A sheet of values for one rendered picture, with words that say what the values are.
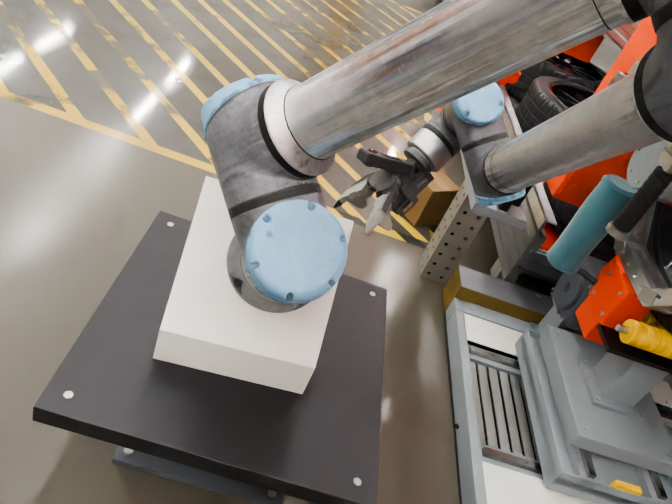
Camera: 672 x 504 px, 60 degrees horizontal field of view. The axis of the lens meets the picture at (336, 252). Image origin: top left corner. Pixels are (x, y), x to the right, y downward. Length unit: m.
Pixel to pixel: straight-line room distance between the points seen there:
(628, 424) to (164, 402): 1.20
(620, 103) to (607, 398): 1.14
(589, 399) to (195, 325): 1.09
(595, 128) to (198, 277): 0.70
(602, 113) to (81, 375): 0.91
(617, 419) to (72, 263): 1.52
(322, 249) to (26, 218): 1.20
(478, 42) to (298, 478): 0.75
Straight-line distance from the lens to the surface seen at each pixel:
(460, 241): 2.06
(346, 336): 1.33
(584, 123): 0.81
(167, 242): 1.40
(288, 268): 0.84
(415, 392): 1.74
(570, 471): 1.65
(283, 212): 0.84
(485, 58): 0.70
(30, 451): 1.40
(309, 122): 0.81
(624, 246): 1.59
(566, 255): 1.58
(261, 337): 1.10
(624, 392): 1.77
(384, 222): 1.18
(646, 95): 0.69
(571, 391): 1.72
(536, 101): 2.88
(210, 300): 1.10
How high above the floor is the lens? 1.20
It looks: 36 degrees down
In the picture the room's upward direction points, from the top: 24 degrees clockwise
